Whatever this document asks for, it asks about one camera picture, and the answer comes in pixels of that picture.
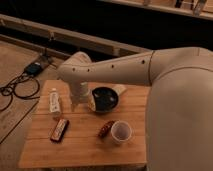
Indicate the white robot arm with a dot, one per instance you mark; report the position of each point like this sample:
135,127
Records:
179,109

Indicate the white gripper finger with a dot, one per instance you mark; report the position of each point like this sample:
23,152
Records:
73,106

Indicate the white plastic bottle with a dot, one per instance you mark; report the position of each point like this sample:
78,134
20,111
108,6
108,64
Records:
54,103

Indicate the wooden table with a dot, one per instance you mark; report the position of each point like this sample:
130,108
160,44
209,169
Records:
81,145

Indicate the brown snack packet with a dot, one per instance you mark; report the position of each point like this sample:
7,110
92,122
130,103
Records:
105,129

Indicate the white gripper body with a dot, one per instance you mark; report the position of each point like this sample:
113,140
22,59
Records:
79,92

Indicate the dark ceramic bowl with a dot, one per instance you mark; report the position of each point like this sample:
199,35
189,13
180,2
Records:
103,99

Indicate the black power adapter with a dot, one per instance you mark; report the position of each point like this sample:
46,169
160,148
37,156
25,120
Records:
33,69

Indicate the white napkin packet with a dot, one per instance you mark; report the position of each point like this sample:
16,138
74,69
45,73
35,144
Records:
119,89

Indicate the long wooden beam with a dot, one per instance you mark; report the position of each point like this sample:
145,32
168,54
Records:
98,44

